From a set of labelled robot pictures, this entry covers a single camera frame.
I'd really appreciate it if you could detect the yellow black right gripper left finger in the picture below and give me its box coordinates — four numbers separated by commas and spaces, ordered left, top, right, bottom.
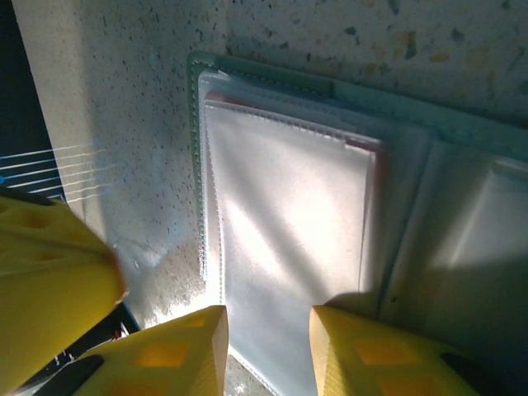
16, 304, 230, 396

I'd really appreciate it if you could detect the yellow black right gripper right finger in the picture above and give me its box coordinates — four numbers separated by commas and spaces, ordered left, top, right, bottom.
308, 304, 517, 396

